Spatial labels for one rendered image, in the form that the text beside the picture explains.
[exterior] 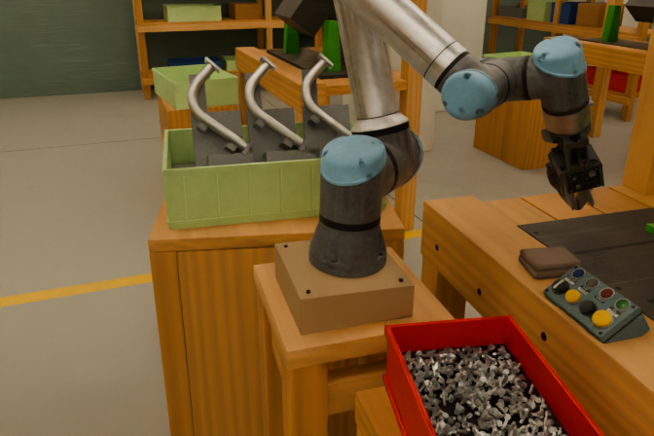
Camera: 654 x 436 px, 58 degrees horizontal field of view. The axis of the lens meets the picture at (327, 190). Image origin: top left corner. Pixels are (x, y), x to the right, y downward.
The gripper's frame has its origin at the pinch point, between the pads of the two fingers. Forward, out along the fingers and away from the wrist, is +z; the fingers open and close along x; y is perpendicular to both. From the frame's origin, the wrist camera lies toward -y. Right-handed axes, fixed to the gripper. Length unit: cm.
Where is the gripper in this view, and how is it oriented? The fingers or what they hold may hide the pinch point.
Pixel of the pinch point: (576, 201)
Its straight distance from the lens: 124.6
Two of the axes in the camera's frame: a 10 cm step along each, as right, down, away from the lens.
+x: 9.4, -2.5, -2.4
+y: -0.3, 6.1, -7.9
